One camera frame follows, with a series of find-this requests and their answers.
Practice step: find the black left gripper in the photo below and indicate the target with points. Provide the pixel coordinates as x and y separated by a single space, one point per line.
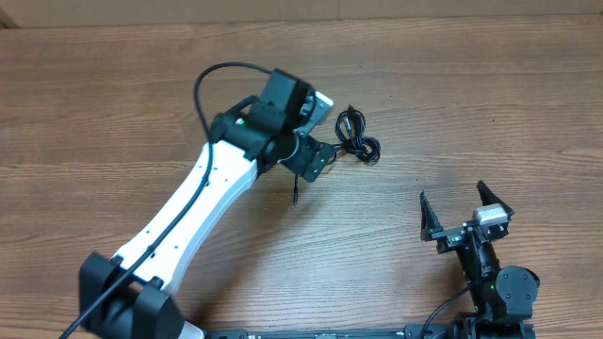
300 164

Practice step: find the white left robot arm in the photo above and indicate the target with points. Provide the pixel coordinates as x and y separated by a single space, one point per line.
131 294

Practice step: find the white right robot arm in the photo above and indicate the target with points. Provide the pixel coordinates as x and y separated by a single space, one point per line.
503 297

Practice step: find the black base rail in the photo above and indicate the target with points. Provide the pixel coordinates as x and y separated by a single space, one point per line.
406 332

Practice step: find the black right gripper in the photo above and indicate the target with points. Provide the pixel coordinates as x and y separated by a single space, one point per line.
450 236

